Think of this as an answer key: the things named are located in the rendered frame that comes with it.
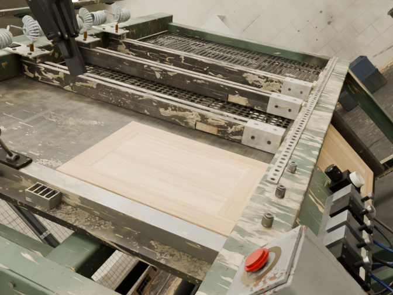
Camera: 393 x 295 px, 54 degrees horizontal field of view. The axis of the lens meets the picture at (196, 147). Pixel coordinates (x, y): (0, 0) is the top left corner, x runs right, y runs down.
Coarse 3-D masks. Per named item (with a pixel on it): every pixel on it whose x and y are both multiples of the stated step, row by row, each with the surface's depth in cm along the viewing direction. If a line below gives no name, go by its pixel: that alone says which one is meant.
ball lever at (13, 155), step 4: (0, 128) 89; (0, 132) 88; (0, 140) 91; (0, 144) 91; (4, 144) 92; (4, 148) 93; (8, 148) 94; (8, 152) 94; (8, 156) 96; (12, 156) 96; (16, 156) 96
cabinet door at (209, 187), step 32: (128, 128) 126; (96, 160) 106; (128, 160) 109; (160, 160) 111; (192, 160) 113; (224, 160) 115; (256, 160) 118; (128, 192) 95; (160, 192) 98; (192, 192) 99; (224, 192) 101; (224, 224) 89
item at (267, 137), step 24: (24, 48) 157; (24, 72) 157; (48, 72) 152; (96, 96) 147; (120, 96) 142; (144, 96) 138; (168, 96) 141; (168, 120) 138; (192, 120) 134; (216, 120) 130; (240, 120) 131; (264, 144) 126
